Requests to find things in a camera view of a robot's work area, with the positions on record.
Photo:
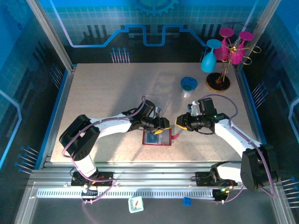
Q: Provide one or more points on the blue credit card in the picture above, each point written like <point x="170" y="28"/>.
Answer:
<point x="150" y="138"/>

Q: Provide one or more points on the red leather card holder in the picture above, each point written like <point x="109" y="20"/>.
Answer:
<point x="165" y="137"/>

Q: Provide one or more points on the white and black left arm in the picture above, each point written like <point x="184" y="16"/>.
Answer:
<point x="112" y="126"/>

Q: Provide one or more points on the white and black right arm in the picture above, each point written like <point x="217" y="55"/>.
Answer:
<point x="233" y="137"/>

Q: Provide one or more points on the white cup with blue lid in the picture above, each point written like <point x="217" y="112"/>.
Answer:
<point x="187" y="84"/>

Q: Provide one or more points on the teal wine glass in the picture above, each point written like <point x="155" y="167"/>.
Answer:
<point x="208" y="61"/>

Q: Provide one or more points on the black controller box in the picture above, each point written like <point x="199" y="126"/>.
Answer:
<point x="221" y="195"/>
<point x="90" y="194"/>

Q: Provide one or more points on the blue toy brick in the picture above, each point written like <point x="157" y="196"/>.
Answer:
<point x="187" y="201"/>

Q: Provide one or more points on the magenta wine glass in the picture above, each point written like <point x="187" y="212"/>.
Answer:
<point x="224" y="50"/>
<point x="236" y="57"/>

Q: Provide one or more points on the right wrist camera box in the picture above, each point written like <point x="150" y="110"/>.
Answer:
<point x="192" y="108"/>

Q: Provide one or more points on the aluminium front rail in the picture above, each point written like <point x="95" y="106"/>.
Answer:
<point x="151" y="172"/>

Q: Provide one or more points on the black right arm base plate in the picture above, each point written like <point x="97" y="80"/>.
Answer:
<point x="201" y="179"/>

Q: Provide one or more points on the white tag on rail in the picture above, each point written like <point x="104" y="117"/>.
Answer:
<point x="136" y="204"/>

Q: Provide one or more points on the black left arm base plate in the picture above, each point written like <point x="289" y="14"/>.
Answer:
<point x="77" y="180"/>

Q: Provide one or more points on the aluminium frame post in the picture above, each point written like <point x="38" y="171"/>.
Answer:
<point x="52" y="35"/>
<point x="256" y="35"/>

